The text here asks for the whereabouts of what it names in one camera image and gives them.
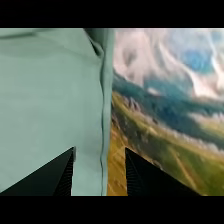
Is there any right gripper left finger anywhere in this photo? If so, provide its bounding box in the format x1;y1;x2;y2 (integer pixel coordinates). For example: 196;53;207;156
0;146;77;197

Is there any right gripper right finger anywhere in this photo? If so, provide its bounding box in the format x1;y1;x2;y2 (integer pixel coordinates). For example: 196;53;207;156
124;146;202;197

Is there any pale green shirt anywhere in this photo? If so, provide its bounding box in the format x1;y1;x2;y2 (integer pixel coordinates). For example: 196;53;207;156
0;27;116;197

